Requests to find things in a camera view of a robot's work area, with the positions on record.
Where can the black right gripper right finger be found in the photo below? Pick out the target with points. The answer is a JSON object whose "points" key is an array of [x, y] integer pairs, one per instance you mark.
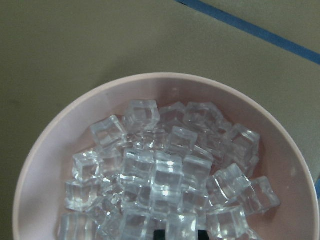
{"points": [[203, 235]]}

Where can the pink bowl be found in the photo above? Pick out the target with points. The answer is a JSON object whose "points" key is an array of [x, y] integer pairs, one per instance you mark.
{"points": [[40, 192]]}

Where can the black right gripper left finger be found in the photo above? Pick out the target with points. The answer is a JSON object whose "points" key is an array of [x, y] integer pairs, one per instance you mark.
{"points": [[159, 234]]}

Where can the pile of ice cubes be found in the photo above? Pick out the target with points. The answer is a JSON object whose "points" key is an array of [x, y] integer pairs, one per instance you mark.
{"points": [[180, 168]]}

